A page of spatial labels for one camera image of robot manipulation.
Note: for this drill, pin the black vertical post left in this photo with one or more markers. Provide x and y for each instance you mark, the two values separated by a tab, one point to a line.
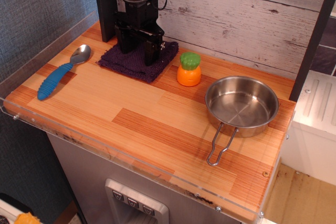
106	10

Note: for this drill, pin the clear acrylic table guard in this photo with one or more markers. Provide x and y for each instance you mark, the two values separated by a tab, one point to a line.
159	129

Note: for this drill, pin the black vertical post right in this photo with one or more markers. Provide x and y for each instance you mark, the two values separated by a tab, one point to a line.
312	47

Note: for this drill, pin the orange black object corner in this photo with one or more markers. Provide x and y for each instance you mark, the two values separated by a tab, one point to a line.
21	219

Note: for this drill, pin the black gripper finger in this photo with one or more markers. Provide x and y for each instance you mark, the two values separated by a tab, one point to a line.
127	37
152	49

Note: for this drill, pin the grey toy fridge cabinet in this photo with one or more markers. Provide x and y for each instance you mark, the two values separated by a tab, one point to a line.
87	174

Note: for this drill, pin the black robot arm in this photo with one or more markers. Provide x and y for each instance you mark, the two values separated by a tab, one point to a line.
138	24

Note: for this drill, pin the stainless steel pot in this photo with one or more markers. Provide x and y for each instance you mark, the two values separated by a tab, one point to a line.
239	106

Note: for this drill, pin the black vertical post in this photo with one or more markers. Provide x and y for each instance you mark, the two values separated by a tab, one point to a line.
106	10
312	47

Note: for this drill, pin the orange toy carrot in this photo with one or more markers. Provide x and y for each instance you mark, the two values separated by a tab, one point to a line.
189	72

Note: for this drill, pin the blue handled metal spoon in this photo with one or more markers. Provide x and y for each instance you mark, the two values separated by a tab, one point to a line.
80	55

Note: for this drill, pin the silver dispenser button panel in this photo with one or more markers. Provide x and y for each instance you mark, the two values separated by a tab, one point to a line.
130	206

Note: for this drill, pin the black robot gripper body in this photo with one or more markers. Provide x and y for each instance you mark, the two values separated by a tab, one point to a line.
141	15

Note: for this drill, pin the dark purple cloth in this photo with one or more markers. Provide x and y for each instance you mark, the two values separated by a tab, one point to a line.
132	64

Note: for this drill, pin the white toy sink unit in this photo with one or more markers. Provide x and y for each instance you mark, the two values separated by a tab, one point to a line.
309	146

